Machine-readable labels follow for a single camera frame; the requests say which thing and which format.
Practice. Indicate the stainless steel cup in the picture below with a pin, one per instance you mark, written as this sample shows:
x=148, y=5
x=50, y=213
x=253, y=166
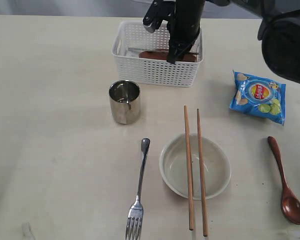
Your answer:
x=125, y=101

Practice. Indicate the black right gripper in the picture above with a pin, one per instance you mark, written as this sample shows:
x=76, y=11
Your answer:
x=183, y=23

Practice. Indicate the brown wooden chopstick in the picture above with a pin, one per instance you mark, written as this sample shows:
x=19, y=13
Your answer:
x=202, y=178
x=191, y=222

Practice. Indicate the silver metal table knife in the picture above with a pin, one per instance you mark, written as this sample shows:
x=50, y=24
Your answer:
x=133, y=49

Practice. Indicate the white perforated plastic basket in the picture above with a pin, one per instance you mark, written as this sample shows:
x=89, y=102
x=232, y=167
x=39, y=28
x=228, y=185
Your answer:
x=132, y=34

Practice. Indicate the brown wooden spoon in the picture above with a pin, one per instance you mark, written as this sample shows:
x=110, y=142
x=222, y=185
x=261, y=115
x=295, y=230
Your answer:
x=290, y=205

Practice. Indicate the blue potato chips bag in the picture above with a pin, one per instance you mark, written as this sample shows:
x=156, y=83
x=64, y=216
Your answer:
x=259, y=97

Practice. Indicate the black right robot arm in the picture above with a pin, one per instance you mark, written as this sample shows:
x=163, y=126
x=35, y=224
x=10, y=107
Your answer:
x=279, y=31

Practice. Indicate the silver metal fork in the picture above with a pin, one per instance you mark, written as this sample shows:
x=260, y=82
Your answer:
x=136, y=212

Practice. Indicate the brown round plate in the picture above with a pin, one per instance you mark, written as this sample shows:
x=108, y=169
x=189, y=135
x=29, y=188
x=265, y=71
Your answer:
x=162, y=55

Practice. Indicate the white ceramic bowl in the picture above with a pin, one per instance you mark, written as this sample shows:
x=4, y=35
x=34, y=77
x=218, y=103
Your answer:
x=173, y=167

